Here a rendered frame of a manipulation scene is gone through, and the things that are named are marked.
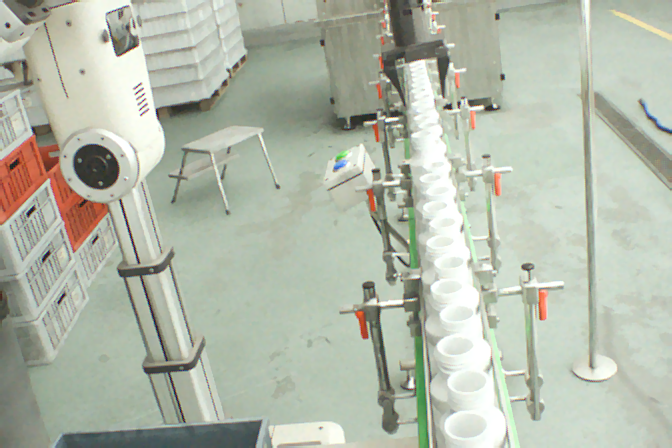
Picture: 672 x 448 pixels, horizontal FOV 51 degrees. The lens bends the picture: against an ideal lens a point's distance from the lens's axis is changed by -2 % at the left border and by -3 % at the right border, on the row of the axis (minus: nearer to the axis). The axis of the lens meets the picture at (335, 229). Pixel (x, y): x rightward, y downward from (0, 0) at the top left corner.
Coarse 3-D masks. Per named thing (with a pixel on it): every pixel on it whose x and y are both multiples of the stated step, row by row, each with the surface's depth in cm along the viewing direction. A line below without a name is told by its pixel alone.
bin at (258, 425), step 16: (64, 432) 102; (80, 432) 101; (96, 432) 101; (112, 432) 100; (128, 432) 100; (144, 432) 100; (160, 432) 100; (176, 432) 100; (192, 432) 99; (208, 432) 99; (224, 432) 99; (240, 432) 99; (256, 432) 98
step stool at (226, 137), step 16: (240, 128) 468; (256, 128) 461; (192, 144) 451; (208, 144) 444; (224, 144) 439; (208, 160) 484; (224, 160) 479; (176, 176) 467; (192, 176) 461; (176, 192) 475
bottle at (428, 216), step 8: (424, 208) 100; (432, 208) 101; (440, 208) 101; (448, 208) 99; (424, 216) 100; (432, 216) 99; (440, 216) 98; (424, 224) 100; (424, 232) 101; (424, 240) 100; (424, 248) 100; (424, 256) 101; (424, 264) 102
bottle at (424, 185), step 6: (426, 174) 112; (432, 174) 112; (438, 174) 111; (420, 180) 110; (426, 180) 112; (432, 180) 112; (438, 180) 109; (420, 186) 111; (426, 186) 109; (432, 186) 109; (420, 204) 111; (420, 210) 111; (420, 216) 111; (420, 222) 112; (420, 228) 112
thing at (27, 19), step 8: (8, 0) 112; (16, 0) 113; (24, 0) 114; (32, 0) 114; (40, 0) 116; (16, 8) 113; (24, 8) 114; (32, 8) 116; (40, 8) 118; (48, 8) 121; (16, 16) 113; (24, 16) 113; (32, 16) 116; (40, 16) 117
